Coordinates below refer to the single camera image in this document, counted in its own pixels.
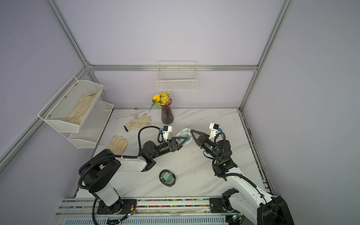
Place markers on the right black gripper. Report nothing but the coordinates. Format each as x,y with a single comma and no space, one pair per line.
203,140

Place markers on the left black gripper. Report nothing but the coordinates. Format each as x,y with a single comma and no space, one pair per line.
173,145

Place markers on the green charger plug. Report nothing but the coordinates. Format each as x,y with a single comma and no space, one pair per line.
167,177

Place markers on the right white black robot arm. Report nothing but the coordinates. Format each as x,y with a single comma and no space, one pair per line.
258,206

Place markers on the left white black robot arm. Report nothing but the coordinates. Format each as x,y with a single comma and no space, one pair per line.
96,174

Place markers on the dark glass flower vase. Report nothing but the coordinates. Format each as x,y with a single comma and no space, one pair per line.
167,116

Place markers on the white knit glove on table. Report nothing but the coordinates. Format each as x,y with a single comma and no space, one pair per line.
138,122

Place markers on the yellow flower bouquet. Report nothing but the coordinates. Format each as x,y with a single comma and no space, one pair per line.
161,99

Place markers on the beige leather glove on table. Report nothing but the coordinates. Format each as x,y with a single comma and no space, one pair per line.
117,145

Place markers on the lower white mesh shelf bin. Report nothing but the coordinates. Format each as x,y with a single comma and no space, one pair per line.
93,127

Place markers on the white mesh shelf bin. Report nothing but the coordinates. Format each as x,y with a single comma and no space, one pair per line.
62,104
93,127

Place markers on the beige glove in bin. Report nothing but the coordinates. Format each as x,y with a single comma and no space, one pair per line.
79,112

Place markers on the upper white mesh shelf bin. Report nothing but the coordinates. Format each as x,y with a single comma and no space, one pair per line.
62,104

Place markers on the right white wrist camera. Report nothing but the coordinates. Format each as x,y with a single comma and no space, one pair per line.
214,130

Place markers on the aluminium front rail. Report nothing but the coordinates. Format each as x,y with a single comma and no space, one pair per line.
149,211

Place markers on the white wire wall basket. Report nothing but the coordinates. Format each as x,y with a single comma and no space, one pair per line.
176,75

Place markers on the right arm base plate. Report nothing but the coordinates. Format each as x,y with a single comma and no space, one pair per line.
220,205

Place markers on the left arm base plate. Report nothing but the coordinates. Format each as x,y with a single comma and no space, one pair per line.
122,207

